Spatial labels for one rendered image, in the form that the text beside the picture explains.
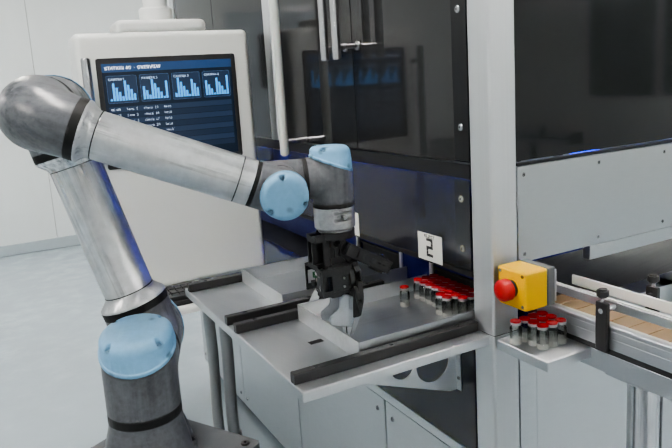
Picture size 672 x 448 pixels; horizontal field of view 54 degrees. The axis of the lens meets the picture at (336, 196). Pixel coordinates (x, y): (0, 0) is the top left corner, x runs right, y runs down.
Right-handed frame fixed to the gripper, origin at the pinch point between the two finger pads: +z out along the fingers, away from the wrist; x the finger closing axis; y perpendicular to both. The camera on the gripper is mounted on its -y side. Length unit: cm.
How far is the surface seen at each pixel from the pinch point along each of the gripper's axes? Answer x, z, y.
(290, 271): -54, 3, -12
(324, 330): -7.7, 2.1, 1.9
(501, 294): 18.6, -7.5, -20.5
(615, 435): 12, 36, -59
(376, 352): 8.1, 1.8, -0.4
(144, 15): -95, -68, 10
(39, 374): -248, 92, 47
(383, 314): -10.9, 3.4, -14.0
